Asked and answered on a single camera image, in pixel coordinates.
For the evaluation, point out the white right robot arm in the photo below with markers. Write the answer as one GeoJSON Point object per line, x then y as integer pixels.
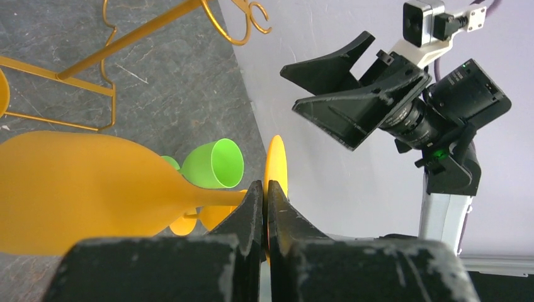
{"type": "Point", "coordinates": [451, 181]}

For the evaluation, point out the gold wire wine glass rack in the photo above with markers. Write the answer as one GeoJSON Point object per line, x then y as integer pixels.
{"type": "Point", "coordinates": [113, 46]}

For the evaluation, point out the green plastic wine glass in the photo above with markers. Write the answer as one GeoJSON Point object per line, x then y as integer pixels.
{"type": "Point", "coordinates": [214, 165]}

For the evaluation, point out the yellow plastic wine glass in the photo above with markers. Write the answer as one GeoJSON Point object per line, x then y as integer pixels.
{"type": "Point", "coordinates": [209, 216]}
{"type": "Point", "coordinates": [59, 188]}

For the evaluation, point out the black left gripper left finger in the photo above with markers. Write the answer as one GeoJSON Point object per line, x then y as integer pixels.
{"type": "Point", "coordinates": [222, 265]}

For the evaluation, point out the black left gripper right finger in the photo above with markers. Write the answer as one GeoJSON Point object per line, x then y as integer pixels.
{"type": "Point", "coordinates": [307, 265]}

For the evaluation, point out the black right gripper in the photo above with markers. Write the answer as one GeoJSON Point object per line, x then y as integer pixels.
{"type": "Point", "coordinates": [420, 116]}

